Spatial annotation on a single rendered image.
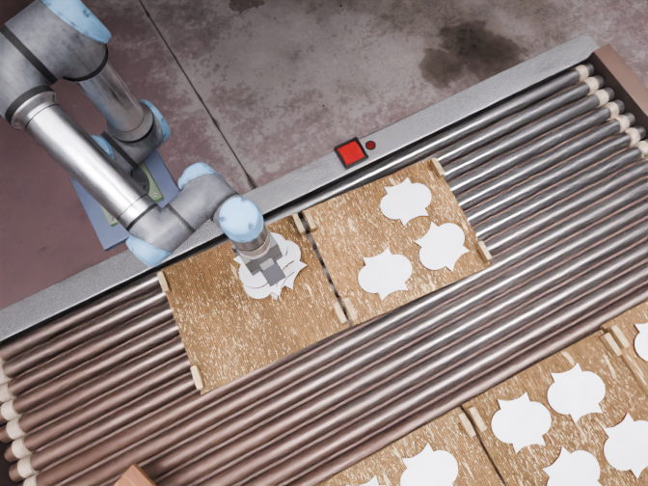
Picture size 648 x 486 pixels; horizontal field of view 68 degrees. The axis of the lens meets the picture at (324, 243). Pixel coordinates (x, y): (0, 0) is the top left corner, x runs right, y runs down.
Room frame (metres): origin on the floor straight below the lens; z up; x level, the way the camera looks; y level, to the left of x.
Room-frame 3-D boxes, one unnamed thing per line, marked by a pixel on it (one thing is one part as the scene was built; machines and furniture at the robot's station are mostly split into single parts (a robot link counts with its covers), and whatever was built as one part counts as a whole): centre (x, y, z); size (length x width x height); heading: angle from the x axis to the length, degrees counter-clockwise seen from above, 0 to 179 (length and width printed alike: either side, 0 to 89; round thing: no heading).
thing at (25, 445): (0.30, -0.07, 0.90); 1.95 x 0.05 x 0.05; 112
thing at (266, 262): (0.30, 0.14, 1.17); 0.12 x 0.09 x 0.16; 29
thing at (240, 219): (0.33, 0.15, 1.32); 0.09 x 0.08 x 0.11; 41
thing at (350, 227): (0.39, -0.19, 0.93); 0.41 x 0.35 x 0.02; 109
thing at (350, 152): (0.67, -0.10, 0.92); 0.06 x 0.06 x 0.01; 22
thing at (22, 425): (0.34, -0.05, 0.90); 1.95 x 0.05 x 0.05; 112
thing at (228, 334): (0.26, 0.20, 0.93); 0.41 x 0.35 x 0.02; 109
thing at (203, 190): (0.39, 0.23, 1.32); 0.11 x 0.11 x 0.08; 41
